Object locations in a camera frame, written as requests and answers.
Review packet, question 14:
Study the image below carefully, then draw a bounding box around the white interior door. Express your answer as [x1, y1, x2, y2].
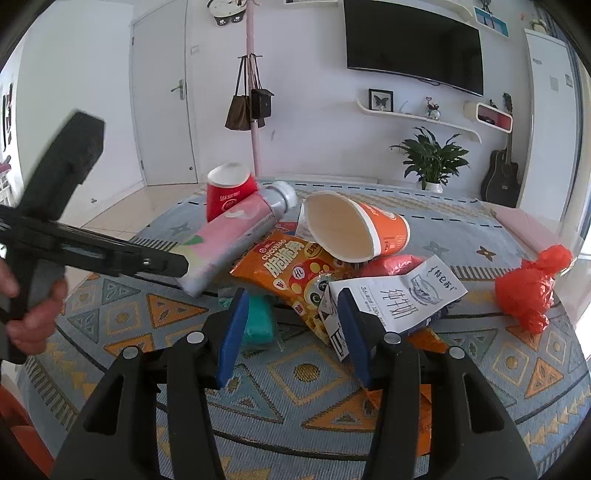
[130, 1, 198, 186]

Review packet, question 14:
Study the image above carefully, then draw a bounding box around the red paper cup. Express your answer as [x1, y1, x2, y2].
[206, 162, 259, 222]

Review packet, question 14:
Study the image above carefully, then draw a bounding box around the teal plastic packet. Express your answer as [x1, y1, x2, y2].
[218, 289, 276, 345]

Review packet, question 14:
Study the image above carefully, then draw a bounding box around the pink labelled plastic bottle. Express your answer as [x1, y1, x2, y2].
[172, 181, 297, 297]

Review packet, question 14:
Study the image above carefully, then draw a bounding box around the orange snack bag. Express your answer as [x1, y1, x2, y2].
[230, 230, 359, 344]

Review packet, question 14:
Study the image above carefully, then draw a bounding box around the red plastic bag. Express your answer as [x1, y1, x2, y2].
[495, 245, 573, 334]

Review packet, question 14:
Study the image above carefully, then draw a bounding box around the white milk carton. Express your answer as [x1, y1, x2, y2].
[318, 255, 468, 360]

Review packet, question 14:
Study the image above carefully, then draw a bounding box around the green potted plant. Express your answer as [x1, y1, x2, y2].
[390, 127, 469, 194]

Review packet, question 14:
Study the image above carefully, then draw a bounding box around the pink plastic packet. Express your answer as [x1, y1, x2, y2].
[359, 255, 425, 277]

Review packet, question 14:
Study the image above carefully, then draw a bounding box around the small flower vase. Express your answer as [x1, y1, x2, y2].
[426, 97, 441, 121]

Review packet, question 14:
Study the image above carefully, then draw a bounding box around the black acoustic guitar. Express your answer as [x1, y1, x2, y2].
[479, 93, 522, 209]

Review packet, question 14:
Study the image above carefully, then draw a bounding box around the patterned blue area rug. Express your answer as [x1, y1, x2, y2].
[18, 178, 583, 480]

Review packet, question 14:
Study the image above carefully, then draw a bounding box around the black hanging handbag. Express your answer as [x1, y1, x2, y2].
[249, 54, 274, 128]

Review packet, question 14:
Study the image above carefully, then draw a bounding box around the framed butterfly picture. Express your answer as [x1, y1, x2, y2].
[368, 89, 394, 112]

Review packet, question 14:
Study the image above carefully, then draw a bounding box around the upper white wall shelf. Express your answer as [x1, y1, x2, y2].
[283, 0, 510, 38]

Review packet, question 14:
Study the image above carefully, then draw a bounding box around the person's left hand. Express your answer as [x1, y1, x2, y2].
[5, 276, 68, 356]

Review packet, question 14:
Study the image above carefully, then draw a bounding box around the brown hanging handbag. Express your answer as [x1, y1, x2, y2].
[225, 56, 252, 131]

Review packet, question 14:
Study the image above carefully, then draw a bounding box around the orange paper cup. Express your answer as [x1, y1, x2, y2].
[304, 191, 411, 263]

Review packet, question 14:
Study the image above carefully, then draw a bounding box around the black wall television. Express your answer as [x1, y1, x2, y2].
[344, 1, 484, 96]

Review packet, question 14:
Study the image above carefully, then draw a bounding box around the white curved wall shelf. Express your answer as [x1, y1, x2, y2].
[356, 99, 482, 144]

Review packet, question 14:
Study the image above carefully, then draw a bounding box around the red white wall box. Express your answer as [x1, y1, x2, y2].
[463, 101, 513, 134]

